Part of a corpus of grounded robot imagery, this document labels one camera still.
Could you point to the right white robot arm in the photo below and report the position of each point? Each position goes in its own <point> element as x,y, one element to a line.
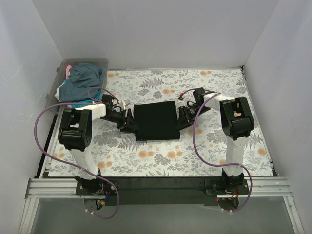
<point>237,123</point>

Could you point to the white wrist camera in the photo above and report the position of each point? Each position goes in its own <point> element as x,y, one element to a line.
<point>183,100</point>
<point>124,103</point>

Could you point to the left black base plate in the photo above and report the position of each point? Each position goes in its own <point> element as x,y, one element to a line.
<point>94,187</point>

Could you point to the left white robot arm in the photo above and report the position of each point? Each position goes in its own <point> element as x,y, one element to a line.
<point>75,134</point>

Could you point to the aluminium frame rail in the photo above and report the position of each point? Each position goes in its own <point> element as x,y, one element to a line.
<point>160,205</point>

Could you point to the pink white garment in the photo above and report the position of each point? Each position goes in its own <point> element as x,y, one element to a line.
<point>67,71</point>

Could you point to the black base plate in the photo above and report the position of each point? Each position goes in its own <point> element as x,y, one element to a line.
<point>216,187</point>
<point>94,187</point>

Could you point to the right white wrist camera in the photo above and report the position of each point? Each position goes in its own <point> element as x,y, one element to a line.
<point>183,100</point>

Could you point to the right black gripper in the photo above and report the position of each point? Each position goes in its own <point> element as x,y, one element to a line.
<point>184,116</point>

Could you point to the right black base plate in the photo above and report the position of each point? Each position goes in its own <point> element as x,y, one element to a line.
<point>216,187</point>

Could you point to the turquoise shirt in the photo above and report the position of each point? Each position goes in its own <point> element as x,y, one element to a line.
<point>83,103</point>

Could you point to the teal blue shirt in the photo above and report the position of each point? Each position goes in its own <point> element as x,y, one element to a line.
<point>83,83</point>

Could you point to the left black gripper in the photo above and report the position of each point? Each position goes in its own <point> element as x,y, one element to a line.
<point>126,118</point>

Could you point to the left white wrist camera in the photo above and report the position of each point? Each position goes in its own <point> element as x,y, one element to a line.
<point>124,103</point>

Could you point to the black t-shirt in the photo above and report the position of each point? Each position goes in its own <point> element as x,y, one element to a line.
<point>156,121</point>

